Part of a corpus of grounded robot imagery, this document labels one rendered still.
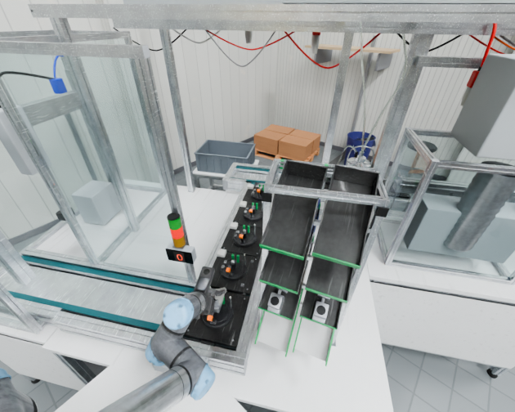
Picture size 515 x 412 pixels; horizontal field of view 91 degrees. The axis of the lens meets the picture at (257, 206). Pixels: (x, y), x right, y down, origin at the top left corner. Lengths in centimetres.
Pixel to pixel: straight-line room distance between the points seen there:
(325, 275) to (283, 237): 21
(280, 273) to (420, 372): 178
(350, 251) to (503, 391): 212
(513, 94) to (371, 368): 124
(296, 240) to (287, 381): 68
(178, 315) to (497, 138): 143
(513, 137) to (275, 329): 128
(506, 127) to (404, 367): 172
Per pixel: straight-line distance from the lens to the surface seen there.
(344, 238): 78
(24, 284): 185
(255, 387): 125
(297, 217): 78
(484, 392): 267
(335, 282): 88
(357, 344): 139
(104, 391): 138
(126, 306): 147
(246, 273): 138
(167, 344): 83
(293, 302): 100
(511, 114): 149
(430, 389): 247
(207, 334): 122
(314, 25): 162
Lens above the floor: 205
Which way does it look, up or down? 36 degrees down
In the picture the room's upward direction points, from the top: 1 degrees clockwise
